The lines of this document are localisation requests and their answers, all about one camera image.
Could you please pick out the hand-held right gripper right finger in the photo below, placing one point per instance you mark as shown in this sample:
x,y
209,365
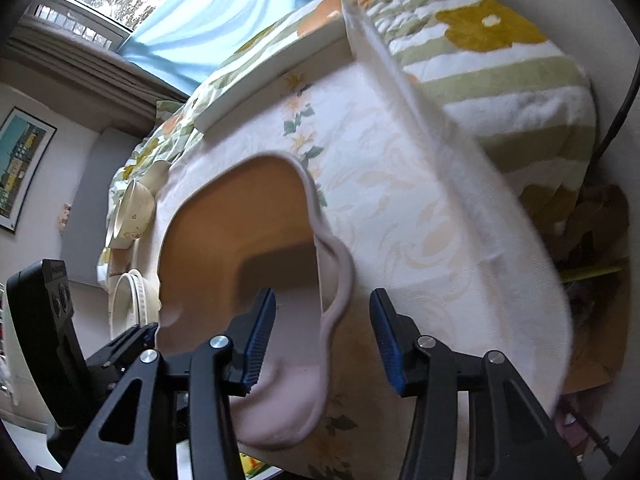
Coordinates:
x,y
386,345

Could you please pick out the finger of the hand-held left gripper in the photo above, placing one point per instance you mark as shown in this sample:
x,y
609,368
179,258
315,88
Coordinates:
x,y
125,342

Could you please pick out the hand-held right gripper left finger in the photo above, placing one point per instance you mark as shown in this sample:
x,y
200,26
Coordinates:
x,y
260,340

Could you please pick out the plain white plate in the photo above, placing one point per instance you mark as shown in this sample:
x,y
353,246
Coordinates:
x,y
134,302

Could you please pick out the pink eared bowl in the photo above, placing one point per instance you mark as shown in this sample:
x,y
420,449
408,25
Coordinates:
x,y
225,240

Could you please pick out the white floral tablecloth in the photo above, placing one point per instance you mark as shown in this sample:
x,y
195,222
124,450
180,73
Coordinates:
x,y
425,235

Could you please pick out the grey headboard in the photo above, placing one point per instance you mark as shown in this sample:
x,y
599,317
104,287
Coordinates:
x,y
92,210

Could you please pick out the brown paper bag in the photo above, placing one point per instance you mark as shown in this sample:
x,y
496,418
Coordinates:
x,y
585,240

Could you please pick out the green patterned pillow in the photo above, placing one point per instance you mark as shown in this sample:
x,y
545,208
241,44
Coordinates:
x,y
169,112

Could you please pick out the brown curtain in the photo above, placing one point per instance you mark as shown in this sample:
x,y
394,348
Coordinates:
x,y
100,80

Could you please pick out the floral striped blanket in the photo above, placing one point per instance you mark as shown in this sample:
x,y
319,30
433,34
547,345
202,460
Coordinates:
x,y
500,60

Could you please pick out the blue cloth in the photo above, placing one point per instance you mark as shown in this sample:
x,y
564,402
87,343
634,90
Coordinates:
x,y
210,25

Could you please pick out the small wall sticker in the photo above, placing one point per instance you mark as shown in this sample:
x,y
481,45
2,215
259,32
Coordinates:
x,y
65,215

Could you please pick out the framed wall picture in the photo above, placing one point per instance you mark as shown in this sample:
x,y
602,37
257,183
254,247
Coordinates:
x,y
22,170

